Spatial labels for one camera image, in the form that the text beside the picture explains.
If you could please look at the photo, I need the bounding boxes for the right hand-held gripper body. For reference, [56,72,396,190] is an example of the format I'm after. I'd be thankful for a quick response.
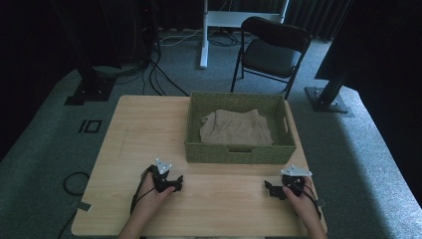
[281,163,314,197]

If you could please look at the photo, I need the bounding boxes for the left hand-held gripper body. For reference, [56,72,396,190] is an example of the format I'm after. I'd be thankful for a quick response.
[147,157,173,194]

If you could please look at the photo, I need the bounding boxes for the green woven basket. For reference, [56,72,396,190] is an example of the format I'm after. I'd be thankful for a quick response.
[184,92,298,165]

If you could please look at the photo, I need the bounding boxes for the khaki pants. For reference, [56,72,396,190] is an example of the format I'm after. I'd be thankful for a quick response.
[199,109,275,147]

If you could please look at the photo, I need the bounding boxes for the person's left hand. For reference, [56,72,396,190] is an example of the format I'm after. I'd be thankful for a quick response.
[138,172,176,212]

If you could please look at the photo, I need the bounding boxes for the person's right hand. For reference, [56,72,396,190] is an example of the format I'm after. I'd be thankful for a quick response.
[282,176,321,218]

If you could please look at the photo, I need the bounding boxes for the black stand with flat base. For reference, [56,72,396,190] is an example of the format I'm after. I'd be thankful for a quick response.
[305,0,354,118]

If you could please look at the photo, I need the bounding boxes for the black stand with square base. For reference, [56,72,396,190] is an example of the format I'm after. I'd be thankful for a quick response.
[64,0,122,107]

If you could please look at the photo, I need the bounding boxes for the black folding chair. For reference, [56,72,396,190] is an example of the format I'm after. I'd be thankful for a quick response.
[229,16,313,101]

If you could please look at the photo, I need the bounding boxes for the dark curtain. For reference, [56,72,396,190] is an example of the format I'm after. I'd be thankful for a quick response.
[285,0,353,42]

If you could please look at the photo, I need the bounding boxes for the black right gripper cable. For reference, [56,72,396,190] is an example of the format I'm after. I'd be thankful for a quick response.
[298,183,328,220]

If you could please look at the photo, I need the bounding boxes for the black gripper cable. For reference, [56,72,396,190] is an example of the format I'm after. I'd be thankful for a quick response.
[298,183,328,220]
[129,166,157,215]

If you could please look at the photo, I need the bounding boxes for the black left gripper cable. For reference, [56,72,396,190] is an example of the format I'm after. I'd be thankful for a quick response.
[129,166,157,215]

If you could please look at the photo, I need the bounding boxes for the black cable loop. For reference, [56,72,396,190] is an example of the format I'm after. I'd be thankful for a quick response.
[63,171,91,197]

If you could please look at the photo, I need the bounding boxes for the black floor cables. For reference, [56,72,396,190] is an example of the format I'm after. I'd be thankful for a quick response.
[142,31,191,98]

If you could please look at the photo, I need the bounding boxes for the white floor cable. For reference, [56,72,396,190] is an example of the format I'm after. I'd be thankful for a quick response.
[158,28,204,48]

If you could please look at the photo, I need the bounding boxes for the white desk frame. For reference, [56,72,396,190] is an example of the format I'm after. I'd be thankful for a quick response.
[199,0,290,70]

